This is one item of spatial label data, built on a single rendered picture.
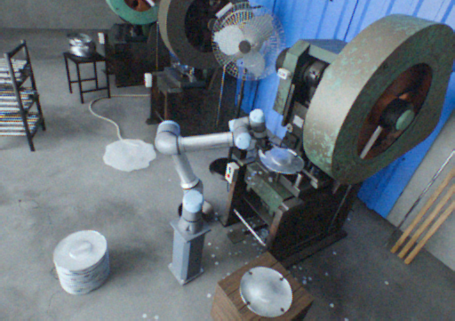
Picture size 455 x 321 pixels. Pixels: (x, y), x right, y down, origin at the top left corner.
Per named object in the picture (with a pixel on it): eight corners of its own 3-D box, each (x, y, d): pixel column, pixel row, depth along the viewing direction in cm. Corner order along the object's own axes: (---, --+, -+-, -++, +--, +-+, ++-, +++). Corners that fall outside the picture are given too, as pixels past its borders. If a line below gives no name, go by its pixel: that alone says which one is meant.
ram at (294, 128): (293, 152, 183) (307, 109, 167) (278, 140, 193) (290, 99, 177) (313, 147, 192) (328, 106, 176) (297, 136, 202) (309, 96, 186)
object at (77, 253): (74, 280, 163) (74, 279, 162) (43, 252, 174) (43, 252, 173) (116, 246, 184) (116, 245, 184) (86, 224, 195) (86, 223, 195)
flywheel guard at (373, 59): (310, 204, 141) (386, 20, 95) (273, 170, 159) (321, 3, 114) (418, 158, 194) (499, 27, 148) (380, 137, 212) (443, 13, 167)
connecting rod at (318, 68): (305, 121, 174) (323, 64, 155) (291, 112, 182) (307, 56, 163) (328, 116, 184) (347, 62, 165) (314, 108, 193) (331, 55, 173)
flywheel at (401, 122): (478, 63, 145) (392, 182, 173) (437, 51, 158) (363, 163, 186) (433, 13, 98) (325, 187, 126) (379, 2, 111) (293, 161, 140)
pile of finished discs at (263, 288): (265, 329, 145) (265, 328, 145) (229, 284, 163) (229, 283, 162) (302, 298, 162) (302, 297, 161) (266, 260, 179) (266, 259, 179)
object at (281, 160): (283, 145, 211) (283, 144, 211) (312, 167, 192) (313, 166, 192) (251, 153, 197) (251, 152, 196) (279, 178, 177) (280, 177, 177)
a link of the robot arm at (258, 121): (247, 110, 157) (262, 106, 156) (250, 124, 165) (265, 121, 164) (249, 120, 151) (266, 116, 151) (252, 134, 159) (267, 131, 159)
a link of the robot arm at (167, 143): (149, 145, 141) (251, 132, 140) (152, 132, 150) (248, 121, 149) (155, 164, 147) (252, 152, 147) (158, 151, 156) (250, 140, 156)
